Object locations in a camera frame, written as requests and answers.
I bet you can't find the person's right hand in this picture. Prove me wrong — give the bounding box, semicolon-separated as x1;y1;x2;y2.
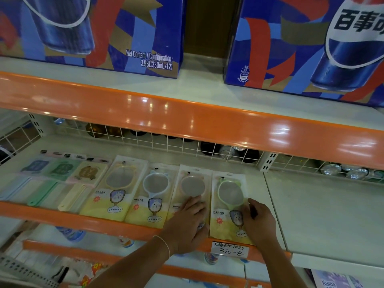
240;198;278;248

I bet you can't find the grey perforated metal strip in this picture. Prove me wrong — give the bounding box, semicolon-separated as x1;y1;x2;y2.
0;255;62;288

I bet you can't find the blue plastic bottle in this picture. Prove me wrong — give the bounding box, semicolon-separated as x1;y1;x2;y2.
55;226;87;242

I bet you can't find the silver drink can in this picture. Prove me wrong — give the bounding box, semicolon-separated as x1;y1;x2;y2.
321;163;343;176
220;145;246;159
344;167;369;180

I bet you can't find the orange-edged white shelf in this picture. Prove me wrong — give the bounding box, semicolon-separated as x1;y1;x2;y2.
22;239;272;288
0;134;292;263
0;56;384;171

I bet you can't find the person's left hand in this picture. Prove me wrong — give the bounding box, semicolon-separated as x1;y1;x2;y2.
158;195;210;256

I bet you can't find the colourful snack packet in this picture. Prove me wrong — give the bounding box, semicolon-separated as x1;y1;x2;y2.
79;262;104;288

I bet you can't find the person's right forearm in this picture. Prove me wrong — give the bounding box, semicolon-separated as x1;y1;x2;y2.
254;239;309;288

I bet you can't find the thin string bracelet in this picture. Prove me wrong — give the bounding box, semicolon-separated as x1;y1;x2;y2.
153;235;171;259

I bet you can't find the plain white shelf board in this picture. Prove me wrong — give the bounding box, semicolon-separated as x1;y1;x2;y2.
263;170;384;269

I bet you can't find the blue comb packet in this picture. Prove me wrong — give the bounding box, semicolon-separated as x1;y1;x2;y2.
0;151;50;205

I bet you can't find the white slotted shelf bracket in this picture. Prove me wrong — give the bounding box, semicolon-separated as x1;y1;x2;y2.
259;152;277;173
28;113;46;139

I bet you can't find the purple snack packet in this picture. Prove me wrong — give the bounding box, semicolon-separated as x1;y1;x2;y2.
310;269;364;288

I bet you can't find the handwritten white price label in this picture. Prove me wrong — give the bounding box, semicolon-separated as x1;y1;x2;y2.
211;241;250;259

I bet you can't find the person's left forearm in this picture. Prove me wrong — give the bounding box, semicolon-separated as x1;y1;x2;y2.
86;235;173;288

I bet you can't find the green comb packet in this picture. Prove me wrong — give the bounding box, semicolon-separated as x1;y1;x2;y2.
25;153;77;208

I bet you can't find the pink hand mirror packet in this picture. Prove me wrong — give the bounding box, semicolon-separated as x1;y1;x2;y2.
166;164;214;235

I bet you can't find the white hand mirror packet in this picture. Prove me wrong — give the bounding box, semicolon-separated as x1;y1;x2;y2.
124;162;181;229

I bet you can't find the yellow hand mirror packet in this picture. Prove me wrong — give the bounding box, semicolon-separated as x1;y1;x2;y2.
79;155;149;223

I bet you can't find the green hand mirror packet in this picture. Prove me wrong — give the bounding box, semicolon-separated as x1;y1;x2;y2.
209;171;256;246

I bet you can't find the cream comb packet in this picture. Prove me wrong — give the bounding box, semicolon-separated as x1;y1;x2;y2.
57;157;112;212

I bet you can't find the large blue soda carton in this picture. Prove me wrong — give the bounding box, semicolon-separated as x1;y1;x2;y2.
0;0;185;79
224;0;384;107

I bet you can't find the white wire grid fence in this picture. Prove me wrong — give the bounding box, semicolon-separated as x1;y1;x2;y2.
0;113;43;166
53;116;262;164

